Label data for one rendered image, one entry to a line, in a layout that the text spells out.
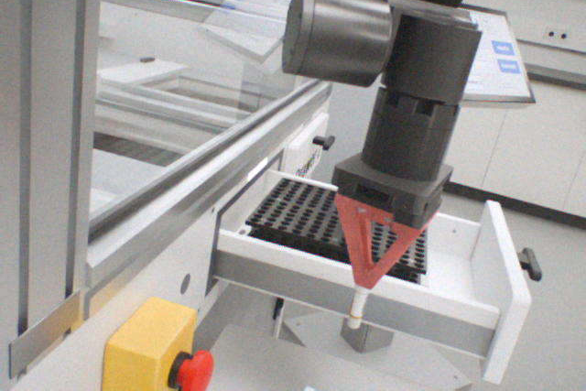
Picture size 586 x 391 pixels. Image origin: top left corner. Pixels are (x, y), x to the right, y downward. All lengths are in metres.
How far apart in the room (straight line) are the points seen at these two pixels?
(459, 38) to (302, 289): 0.37
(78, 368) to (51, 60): 0.22
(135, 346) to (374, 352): 1.58
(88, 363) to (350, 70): 0.27
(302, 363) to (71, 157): 0.43
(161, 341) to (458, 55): 0.30
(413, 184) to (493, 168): 3.37
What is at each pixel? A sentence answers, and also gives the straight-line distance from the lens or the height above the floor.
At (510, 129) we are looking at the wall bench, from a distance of 3.68.
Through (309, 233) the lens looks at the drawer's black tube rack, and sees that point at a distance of 0.66.
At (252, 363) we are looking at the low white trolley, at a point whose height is 0.76.
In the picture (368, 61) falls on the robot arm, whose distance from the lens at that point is 0.35.
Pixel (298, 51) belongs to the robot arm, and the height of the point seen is 1.14.
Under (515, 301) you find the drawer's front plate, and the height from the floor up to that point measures 0.92.
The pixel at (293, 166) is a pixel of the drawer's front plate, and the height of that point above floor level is 0.89.
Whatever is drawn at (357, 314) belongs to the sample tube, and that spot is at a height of 0.94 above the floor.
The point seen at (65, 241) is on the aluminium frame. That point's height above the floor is 1.02.
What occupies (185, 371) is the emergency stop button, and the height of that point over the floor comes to 0.88.
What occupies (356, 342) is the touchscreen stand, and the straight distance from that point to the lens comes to 1.93.
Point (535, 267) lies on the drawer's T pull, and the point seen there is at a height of 0.91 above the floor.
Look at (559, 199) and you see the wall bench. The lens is 3.83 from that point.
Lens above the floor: 1.19
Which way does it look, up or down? 20 degrees down
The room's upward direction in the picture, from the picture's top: 11 degrees clockwise
